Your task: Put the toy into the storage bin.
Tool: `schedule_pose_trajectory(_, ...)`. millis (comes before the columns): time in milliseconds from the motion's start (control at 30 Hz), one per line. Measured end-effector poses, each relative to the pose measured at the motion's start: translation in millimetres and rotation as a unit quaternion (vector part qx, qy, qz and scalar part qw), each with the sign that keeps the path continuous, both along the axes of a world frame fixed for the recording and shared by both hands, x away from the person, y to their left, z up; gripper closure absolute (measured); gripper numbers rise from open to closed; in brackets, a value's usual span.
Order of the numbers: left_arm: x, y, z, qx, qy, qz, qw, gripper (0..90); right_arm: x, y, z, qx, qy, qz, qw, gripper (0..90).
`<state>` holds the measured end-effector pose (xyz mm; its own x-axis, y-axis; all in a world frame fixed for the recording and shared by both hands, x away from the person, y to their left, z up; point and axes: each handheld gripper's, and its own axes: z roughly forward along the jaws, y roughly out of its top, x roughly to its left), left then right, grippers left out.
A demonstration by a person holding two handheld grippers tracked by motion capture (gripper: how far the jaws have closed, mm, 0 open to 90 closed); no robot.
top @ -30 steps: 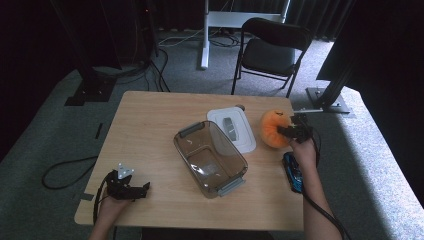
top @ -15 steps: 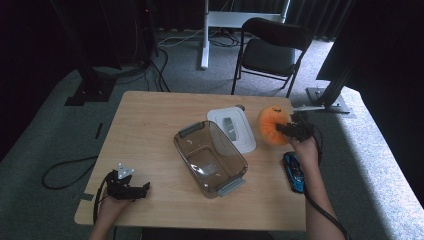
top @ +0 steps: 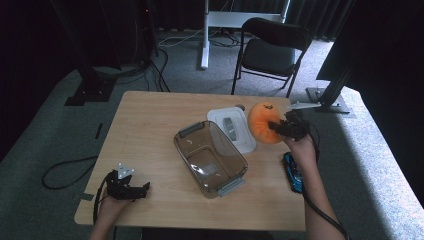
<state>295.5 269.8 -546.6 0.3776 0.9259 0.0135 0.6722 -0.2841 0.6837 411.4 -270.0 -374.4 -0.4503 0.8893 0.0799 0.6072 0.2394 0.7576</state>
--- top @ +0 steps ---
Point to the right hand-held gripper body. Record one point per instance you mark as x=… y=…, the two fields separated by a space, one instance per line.
x=295 y=126

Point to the dark pleated curtain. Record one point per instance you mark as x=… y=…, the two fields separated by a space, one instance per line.
x=320 y=16

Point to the white desk frame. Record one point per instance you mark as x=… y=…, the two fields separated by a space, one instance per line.
x=205 y=40

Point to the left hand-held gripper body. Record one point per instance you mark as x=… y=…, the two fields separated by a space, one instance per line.
x=118 y=188

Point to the person's left hand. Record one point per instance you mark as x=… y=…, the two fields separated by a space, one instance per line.
x=111 y=208

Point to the black strip on carpet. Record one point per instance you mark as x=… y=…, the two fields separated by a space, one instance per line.
x=98 y=131

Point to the dark equipment tower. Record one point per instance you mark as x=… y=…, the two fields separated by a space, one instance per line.
x=146 y=30

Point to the blue toy car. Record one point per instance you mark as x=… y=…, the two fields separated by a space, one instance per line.
x=295 y=181

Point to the orange plush pumpkin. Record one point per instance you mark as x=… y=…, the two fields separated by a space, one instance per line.
x=261 y=123

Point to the black folding chair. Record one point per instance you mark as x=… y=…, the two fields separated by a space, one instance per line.
x=270 y=56

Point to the white container lid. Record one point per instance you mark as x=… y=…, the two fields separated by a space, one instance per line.
x=241 y=141

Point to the black stand with flat base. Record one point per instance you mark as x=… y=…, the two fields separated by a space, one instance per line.
x=90 y=93

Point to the grey tape piece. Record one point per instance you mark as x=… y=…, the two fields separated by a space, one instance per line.
x=87 y=196

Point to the brown transparent storage container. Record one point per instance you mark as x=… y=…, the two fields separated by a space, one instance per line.
x=206 y=160

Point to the black stand with metal base plate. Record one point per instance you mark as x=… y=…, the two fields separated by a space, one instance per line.
x=328 y=100

